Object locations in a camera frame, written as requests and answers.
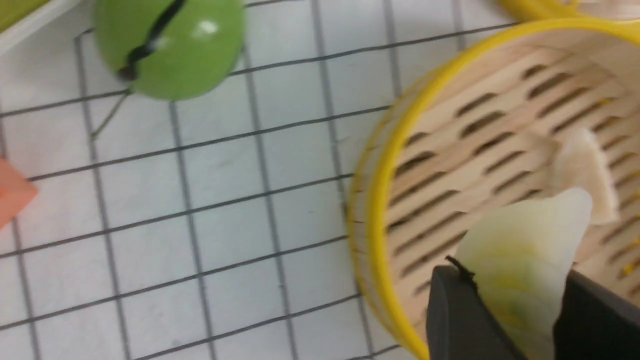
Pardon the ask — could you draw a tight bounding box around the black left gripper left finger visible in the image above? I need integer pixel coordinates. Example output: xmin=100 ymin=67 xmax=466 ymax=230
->
xmin=426 ymin=256 xmax=526 ymax=360

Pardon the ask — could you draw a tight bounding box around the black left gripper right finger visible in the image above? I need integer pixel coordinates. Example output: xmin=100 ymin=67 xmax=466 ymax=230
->
xmin=553 ymin=271 xmax=640 ymax=360

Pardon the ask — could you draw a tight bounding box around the pale green dumpling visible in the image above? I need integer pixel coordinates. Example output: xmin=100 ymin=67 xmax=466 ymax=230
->
xmin=454 ymin=187 xmax=593 ymax=360

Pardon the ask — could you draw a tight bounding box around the bamboo steamer tray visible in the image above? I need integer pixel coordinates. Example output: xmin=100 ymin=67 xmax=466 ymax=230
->
xmin=346 ymin=18 xmax=640 ymax=360

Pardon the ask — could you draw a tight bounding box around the bamboo steamer lid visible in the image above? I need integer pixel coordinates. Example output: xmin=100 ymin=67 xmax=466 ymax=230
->
xmin=498 ymin=0 xmax=640 ymax=24

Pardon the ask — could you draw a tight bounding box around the white grid tablecloth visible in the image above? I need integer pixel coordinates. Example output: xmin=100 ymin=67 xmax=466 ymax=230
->
xmin=0 ymin=0 xmax=513 ymax=360

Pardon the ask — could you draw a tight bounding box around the green toy watermelon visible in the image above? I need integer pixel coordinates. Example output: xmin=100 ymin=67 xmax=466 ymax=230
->
xmin=93 ymin=0 xmax=246 ymax=101

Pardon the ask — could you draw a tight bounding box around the orange foam cube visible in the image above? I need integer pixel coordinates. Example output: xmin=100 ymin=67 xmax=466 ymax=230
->
xmin=0 ymin=158 xmax=38 ymax=228

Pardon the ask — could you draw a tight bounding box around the green lidded white box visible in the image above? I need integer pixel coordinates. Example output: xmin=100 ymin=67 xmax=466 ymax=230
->
xmin=0 ymin=0 xmax=81 ymax=55

